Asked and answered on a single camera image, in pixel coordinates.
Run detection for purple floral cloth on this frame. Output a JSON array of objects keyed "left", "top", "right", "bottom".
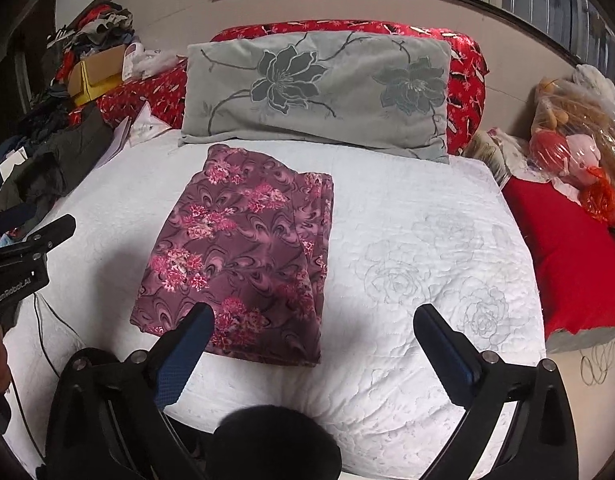
[{"left": 130, "top": 144, "right": 335, "bottom": 366}]

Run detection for pile of clothes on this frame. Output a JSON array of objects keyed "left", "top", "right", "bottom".
[{"left": 42, "top": 2, "right": 135, "bottom": 82}]

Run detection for dark olive garment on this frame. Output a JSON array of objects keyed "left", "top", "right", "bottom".
[{"left": 0, "top": 103, "right": 113, "bottom": 223}]

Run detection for red blanket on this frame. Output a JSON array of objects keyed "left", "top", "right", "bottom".
[{"left": 503, "top": 177, "right": 615, "bottom": 337}]

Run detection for white paper sheet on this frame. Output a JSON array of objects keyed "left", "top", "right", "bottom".
[{"left": 94, "top": 117, "right": 132, "bottom": 168}]

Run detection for cardboard box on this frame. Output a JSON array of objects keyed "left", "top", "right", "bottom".
[{"left": 68, "top": 44, "right": 126, "bottom": 106}]

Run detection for white quilted bedspread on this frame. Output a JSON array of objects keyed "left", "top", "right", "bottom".
[{"left": 4, "top": 131, "right": 545, "bottom": 479}]

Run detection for red patterned bedding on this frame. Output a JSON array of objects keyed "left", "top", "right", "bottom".
[{"left": 96, "top": 20, "right": 489, "bottom": 155}]

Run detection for bagged stuffed toys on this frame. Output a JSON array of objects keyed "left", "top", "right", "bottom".
[{"left": 529, "top": 64, "right": 615, "bottom": 229}]

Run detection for grey floral pillow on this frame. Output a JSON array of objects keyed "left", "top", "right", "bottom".
[{"left": 181, "top": 32, "right": 451, "bottom": 162}]

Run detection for black cable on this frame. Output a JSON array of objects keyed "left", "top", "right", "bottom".
[{"left": 6, "top": 291, "right": 88, "bottom": 466}]

